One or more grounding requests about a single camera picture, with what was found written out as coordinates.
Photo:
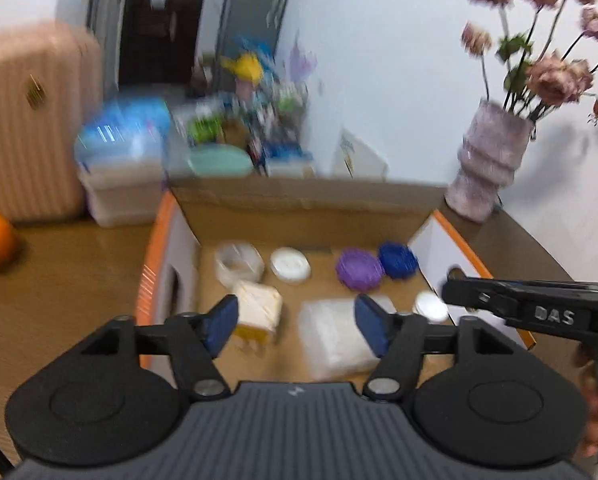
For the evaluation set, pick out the dark entrance door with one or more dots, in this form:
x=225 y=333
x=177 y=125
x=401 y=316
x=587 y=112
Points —
x=158 y=41

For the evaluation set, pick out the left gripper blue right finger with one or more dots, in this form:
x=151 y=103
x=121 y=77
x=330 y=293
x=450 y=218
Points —
x=398 y=342

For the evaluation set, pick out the mint green round container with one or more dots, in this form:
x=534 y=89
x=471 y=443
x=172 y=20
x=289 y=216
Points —
x=219 y=160

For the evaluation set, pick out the white yellow small box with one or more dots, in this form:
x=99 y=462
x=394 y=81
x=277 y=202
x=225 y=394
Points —
x=259 y=314

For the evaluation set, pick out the white round lid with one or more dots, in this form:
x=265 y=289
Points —
x=290 y=265

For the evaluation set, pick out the white paper bag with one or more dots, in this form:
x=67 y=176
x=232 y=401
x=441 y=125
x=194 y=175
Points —
x=356 y=160

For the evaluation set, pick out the dried pink roses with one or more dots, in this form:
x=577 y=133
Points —
x=536 y=49

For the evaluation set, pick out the pink ribbed suitcase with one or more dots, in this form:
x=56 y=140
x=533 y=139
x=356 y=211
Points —
x=50 y=85

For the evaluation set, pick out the orange cardboard box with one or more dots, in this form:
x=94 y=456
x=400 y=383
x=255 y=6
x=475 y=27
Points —
x=322 y=220

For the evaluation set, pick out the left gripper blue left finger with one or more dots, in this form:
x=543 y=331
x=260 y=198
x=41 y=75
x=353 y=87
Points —
x=194 y=342

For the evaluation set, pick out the white tape roll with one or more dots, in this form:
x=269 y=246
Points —
x=239 y=261

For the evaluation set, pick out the person's right hand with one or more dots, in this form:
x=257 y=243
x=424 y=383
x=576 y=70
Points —
x=589 y=388

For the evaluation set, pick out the silver round tin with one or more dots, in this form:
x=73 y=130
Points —
x=431 y=307

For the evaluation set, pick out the blue yarn ball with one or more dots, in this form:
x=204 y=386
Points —
x=398 y=261

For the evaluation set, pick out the grey refrigerator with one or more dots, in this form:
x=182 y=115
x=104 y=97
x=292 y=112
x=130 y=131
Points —
x=251 y=26

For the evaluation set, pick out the pink textured vase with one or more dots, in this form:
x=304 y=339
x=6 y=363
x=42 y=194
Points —
x=491 y=152

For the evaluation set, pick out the purple yarn ball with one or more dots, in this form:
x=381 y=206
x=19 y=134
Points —
x=359 y=270

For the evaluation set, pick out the blue lid storage box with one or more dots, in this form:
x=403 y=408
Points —
x=120 y=155

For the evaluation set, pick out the clear plastic bag pack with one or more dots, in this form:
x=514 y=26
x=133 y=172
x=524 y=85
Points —
x=333 y=346

